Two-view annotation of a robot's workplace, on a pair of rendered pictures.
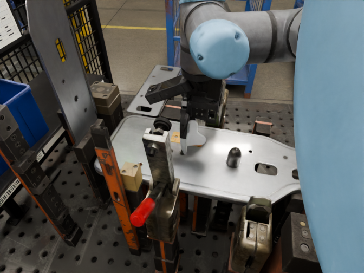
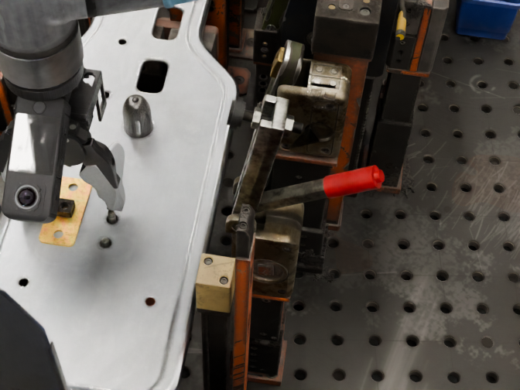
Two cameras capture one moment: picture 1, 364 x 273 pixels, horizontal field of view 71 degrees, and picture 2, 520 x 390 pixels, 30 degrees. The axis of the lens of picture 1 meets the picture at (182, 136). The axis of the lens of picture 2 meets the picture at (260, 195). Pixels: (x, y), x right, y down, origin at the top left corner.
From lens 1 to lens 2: 0.77 m
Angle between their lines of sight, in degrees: 59
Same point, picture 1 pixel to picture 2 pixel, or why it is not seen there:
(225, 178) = (181, 141)
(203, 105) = (94, 97)
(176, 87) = (63, 127)
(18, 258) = not seen: outside the picture
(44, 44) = (16, 342)
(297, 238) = (354, 15)
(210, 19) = not seen: outside the picture
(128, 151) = (110, 334)
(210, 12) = not seen: outside the picture
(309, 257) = (378, 9)
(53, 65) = (25, 369)
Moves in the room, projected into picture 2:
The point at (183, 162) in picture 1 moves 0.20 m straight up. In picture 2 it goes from (140, 213) to (124, 91)
